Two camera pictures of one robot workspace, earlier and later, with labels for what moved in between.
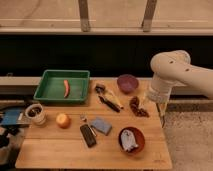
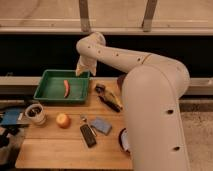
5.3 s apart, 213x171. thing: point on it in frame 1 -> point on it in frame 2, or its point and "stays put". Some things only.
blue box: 10,116 stays put
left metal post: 84,15 stays put
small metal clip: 83,118 stays put
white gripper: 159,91 -> 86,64
